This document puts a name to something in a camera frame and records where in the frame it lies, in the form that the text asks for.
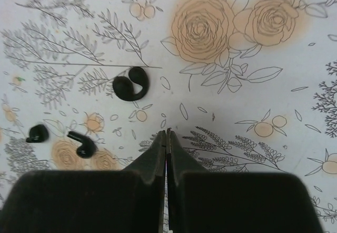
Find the floral patterned table mat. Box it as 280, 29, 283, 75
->
1, 0, 336, 232

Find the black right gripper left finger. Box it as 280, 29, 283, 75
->
1, 131, 166, 232

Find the black clip earbud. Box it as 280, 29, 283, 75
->
112, 66, 150, 102

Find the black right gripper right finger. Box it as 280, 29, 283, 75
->
166, 130, 323, 232

